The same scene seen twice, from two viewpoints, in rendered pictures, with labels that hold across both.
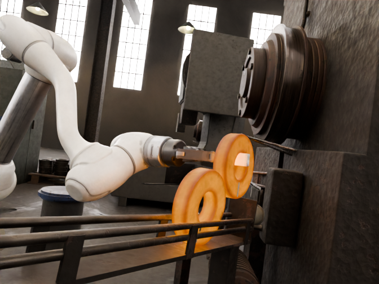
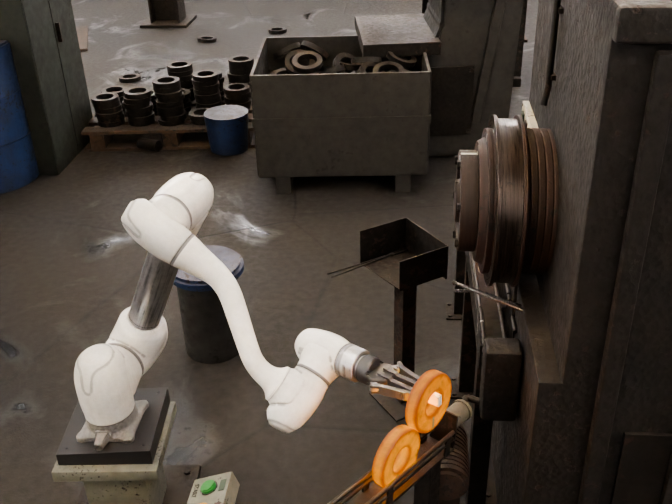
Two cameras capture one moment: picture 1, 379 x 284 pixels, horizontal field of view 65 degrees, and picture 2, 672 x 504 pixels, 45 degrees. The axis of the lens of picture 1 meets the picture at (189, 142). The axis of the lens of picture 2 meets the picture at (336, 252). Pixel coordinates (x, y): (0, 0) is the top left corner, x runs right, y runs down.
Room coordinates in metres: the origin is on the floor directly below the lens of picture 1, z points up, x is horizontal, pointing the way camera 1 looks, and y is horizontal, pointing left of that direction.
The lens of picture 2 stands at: (-0.81, -0.06, 2.10)
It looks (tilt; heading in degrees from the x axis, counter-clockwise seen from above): 30 degrees down; 6
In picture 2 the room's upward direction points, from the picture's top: 2 degrees counter-clockwise
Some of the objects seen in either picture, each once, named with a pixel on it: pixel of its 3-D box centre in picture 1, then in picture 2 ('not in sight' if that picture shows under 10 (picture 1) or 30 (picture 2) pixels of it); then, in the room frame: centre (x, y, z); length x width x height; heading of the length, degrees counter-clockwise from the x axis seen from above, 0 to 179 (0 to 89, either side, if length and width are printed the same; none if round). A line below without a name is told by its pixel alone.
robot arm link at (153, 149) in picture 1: (162, 151); (354, 363); (0.85, 0.07, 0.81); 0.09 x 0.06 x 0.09; 145
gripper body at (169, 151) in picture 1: (182, 153); (376, 373); (0.81, 0.01, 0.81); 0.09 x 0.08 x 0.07; 55
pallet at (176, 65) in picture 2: (80, 169); (177, 99); (4.61, 1.61, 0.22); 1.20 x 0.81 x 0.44; 95
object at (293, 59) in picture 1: (274, 86); (500, 201); (1.20, -0.31, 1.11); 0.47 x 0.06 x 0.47; 0
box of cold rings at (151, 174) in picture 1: (157, 173); (342, 108); (3.96, 0.36, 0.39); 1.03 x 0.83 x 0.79; 94
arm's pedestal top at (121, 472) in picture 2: not in sight; (117, 439); (1.04, 0.85, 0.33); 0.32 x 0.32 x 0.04; 4
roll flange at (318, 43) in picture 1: (294, 89); (530, 201); (1.20, -0.39, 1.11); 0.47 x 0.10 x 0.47; 0
